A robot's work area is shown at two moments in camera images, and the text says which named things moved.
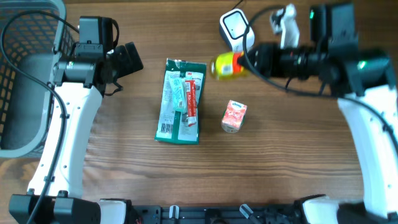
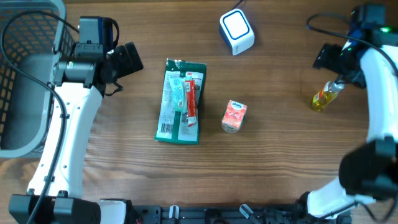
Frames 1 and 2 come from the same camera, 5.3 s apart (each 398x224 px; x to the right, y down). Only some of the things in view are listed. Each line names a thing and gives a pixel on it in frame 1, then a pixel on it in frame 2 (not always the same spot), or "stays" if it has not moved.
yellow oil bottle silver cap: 226,66 → 321,99
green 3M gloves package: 173,126 stays
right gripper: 266,58 → 326,58
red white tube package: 191,93 stays
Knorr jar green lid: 229,128 stays
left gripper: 124,54 stays
